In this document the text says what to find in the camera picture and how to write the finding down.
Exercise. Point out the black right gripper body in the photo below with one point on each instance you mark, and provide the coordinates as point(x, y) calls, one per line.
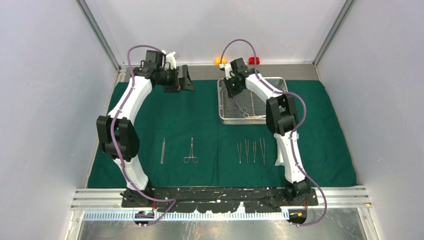
point(233, 89)

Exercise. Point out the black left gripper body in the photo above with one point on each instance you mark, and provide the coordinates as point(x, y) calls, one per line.
point(169, 79)

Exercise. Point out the metal mesh instrument tray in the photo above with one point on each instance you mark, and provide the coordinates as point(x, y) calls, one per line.
point(253, 98)

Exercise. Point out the steel surgical forceps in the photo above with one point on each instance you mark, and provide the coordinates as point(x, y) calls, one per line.
point(239, 150)

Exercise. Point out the steel needle holder clamp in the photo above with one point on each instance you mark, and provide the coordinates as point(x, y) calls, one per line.
point(254, 147)

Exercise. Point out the long steel probe rod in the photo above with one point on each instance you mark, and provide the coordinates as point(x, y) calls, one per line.
point(163, 151)

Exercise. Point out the green surgical drape cloth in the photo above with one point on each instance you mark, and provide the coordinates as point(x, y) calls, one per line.
point(178, 117)

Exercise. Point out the steel ring-handled hemostat clamp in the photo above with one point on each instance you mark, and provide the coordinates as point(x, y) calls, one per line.
point(191, 156)

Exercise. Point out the white sterile packet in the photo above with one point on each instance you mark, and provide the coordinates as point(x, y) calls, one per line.
point(279, 160)

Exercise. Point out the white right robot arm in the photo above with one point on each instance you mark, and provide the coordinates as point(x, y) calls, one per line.
point(282, 120)

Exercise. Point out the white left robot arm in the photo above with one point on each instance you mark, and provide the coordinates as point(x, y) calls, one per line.
point(116, 132)

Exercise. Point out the red toy block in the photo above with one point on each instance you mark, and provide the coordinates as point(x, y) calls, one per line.
point(254, 60)

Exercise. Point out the yellow toy block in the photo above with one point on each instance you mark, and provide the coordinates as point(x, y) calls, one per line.
point(219, 61)

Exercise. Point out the steel ring-handled scissors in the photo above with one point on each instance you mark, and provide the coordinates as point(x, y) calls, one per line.
point(243, 110)

